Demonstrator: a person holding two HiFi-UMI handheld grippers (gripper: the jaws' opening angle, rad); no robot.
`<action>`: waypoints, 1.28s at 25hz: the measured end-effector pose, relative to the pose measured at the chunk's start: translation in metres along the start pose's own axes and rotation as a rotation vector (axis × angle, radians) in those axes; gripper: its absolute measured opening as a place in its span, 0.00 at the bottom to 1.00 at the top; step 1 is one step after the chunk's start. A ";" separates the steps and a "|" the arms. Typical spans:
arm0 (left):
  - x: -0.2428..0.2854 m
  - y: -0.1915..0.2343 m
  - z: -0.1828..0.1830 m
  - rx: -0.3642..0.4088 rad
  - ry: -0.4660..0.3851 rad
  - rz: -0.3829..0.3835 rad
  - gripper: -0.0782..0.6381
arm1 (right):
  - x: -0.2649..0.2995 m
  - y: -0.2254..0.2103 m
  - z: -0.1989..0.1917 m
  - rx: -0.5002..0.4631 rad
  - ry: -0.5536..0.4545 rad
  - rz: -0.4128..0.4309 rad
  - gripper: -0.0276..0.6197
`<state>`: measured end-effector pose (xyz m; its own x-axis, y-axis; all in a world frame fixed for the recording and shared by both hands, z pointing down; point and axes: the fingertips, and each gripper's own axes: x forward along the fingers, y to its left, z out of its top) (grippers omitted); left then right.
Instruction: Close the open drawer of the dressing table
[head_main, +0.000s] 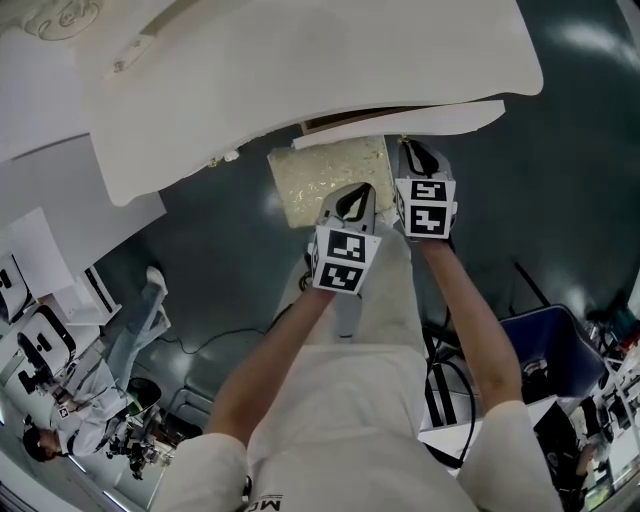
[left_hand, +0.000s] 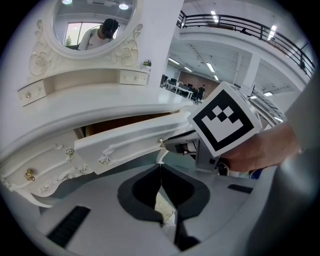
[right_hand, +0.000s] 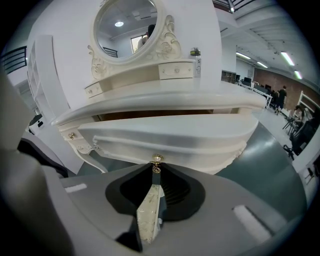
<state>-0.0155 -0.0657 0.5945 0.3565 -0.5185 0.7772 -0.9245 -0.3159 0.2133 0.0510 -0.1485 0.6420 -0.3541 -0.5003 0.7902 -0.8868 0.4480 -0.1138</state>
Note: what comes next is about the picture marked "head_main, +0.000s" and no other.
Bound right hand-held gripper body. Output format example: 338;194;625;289
393;172;460;241

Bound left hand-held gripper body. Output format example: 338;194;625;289
307;218;385;299

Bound wooden drawer with white front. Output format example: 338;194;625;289
292;98;507;151

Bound white ornate dressing table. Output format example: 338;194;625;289
0;0;545;209

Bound person's right forearm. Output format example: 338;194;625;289
417;237;526;416

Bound person's left forearm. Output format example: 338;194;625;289
205;287;346;441

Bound cream padded stool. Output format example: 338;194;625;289
266;133;399;229

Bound person's beige trousers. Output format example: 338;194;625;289
277;227;426;352

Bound person's white shirt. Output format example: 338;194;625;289
159;344;564;512

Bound blue chair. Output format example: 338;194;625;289
499;304;609;401

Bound white flat board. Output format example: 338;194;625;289
417;397;564;471

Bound black green device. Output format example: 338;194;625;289
127;377;162;417

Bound white shelf cabinet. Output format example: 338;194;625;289
0;207;124;351

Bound white black-faced device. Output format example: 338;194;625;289
17;303;78;372
0;253;37;324

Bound black metal frame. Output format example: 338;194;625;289
512;259;551;314

